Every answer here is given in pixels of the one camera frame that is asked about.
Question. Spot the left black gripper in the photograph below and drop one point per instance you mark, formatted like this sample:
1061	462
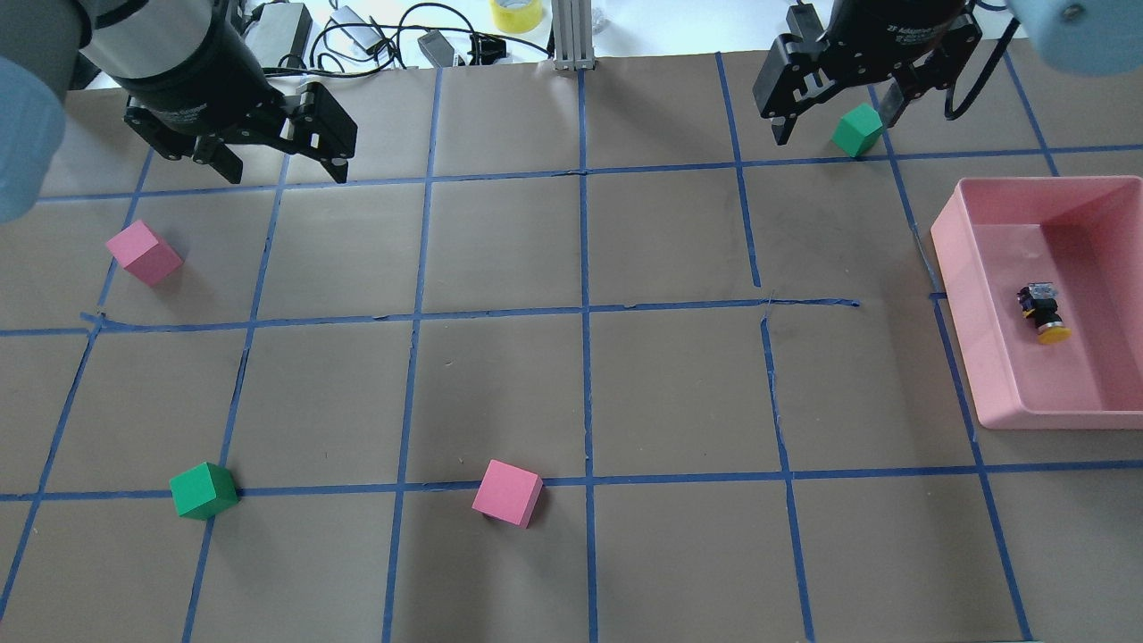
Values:
186	70

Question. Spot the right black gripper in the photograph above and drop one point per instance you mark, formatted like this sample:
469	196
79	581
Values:
897	25

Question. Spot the yellow push button switch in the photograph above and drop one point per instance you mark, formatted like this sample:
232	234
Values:
1040	308

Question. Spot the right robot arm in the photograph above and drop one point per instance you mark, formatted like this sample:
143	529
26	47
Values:
1084	38

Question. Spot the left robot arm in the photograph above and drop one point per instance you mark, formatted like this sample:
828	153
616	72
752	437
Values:
41	43

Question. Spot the green cube back right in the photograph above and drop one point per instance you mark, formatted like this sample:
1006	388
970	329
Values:
857	131

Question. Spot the green cube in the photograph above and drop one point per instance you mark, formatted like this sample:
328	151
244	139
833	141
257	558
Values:
857	131
203	491

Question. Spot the black power adapter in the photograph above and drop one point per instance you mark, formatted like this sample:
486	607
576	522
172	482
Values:
277	34

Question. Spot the grey power brick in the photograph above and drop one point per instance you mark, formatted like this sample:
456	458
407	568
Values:
362	33

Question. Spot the pink cube far left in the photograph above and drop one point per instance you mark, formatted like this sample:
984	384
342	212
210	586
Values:
143	253

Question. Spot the pink cube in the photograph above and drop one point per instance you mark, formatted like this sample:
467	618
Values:
508	493
143	253

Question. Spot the small black adapter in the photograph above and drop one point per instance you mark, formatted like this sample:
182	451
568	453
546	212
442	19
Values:
438	50

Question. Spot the pink plastic bin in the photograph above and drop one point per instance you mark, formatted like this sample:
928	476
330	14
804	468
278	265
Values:
993	237

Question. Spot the yellow tape roll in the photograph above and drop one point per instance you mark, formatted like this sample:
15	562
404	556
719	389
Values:
516	16

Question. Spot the green cube front left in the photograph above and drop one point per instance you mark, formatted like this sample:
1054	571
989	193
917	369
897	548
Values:
203	491

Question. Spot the pink cube front centre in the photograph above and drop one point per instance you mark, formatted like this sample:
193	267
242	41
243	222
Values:
508	493

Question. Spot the aluminium profile post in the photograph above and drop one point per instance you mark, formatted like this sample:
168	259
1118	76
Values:
572	29

